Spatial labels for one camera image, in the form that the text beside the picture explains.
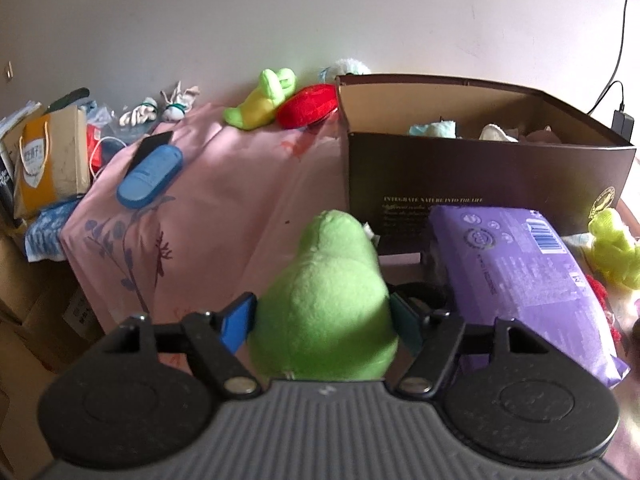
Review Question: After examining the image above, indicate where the red plush pepper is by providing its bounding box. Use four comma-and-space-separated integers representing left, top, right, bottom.
276, 84, 338, 129

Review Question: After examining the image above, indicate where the red plush ball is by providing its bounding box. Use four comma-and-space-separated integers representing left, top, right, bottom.
586, 275, 622, 344

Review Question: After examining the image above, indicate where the light green cloth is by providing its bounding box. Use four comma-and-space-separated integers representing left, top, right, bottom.
408, 120, 457, 139

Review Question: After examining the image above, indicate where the brown cardboard box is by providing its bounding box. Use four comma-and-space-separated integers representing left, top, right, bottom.
337, 74, 637, 252

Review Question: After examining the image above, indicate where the purple wet wipes pack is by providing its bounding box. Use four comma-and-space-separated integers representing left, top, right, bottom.
428, 206, 629, 388

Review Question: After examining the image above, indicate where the white panda plush toy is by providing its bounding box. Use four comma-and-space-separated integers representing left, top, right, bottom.
319, 58, 371, 84

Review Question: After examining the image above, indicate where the green yellow plush toy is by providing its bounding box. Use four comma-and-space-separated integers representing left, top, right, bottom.
222, 68, 297, 131

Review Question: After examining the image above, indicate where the black smartphone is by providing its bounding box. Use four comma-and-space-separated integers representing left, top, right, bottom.
126, 131, 174, 174

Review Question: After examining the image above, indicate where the yellow paper shopping bag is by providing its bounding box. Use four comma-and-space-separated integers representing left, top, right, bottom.
14, 106, 91, 219

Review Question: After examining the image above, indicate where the black power adapter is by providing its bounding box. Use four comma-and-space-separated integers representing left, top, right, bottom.
611, 104, 634, 141

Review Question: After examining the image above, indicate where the black power cable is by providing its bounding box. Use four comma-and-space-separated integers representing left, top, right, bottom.
584, 0, 633, 116

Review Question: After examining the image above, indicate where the blue plastic case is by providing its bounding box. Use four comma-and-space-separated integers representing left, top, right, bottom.
116, 144, 183, 209

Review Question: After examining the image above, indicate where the green round plush toy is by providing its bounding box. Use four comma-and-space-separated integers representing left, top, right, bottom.
247, 210, 398, 382

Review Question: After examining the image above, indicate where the lime green plush toy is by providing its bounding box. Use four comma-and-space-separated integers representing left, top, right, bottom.
588, 208, 639, 290

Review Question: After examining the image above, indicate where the white tied sock doll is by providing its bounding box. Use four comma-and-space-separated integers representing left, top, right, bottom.
160, 81, 201, 122

